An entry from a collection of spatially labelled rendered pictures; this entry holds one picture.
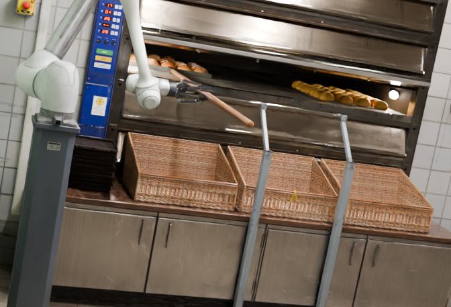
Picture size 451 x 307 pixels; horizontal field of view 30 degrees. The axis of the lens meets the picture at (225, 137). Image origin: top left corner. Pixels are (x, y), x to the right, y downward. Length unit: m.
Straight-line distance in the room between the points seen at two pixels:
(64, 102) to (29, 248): 0.69
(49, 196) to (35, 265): 0.33
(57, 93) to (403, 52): 2.34
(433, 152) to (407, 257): 0.84
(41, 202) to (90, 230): 0.54
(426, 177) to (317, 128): 0.82
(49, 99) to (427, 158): 2.61
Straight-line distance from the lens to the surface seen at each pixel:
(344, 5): 5.08
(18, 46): 4.70
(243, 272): 4.55
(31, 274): 4.00
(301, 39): 5.00
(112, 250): 4.42
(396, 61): 5.24
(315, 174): 5.05
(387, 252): 4.89
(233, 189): 4.51
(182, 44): 4.65
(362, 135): 5.24
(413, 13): 5.28
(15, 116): 4.76
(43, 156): 3.84
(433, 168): 5.51
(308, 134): 5.09
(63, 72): 3.81
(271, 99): 4.98
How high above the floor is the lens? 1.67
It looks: 9 degrees down
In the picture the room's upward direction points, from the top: 11 degrees clockwise
